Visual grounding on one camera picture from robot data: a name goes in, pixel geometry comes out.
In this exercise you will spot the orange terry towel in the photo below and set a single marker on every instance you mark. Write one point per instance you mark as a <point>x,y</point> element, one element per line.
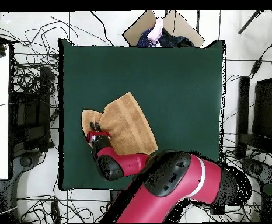
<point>129,123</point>

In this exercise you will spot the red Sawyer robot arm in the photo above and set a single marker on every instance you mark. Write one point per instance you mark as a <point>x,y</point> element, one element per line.
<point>173,182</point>

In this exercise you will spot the grey chair base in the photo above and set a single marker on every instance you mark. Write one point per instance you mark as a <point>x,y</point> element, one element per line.
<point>255,168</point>
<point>26,161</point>

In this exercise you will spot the black power strip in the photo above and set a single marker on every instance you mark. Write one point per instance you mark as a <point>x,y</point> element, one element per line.
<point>55,211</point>

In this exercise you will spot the dark green table cloth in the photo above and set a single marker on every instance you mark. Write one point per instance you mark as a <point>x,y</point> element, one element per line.
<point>173,77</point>

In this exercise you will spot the brown cardboard box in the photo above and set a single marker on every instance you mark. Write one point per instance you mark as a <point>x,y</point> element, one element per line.
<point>138,28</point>

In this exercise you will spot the dark blue clothing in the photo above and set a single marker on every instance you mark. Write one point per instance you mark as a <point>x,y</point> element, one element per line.
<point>171,40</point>

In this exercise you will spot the pink garment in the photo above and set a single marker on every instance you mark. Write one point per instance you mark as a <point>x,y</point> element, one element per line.
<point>157,30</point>

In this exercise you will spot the black power adapter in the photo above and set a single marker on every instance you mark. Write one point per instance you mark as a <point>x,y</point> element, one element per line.
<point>256,67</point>

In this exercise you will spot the black rod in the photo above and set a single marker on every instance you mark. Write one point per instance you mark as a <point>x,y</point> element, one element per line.
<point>249,22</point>

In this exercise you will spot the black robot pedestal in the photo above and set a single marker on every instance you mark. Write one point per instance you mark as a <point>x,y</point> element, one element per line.
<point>115,196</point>

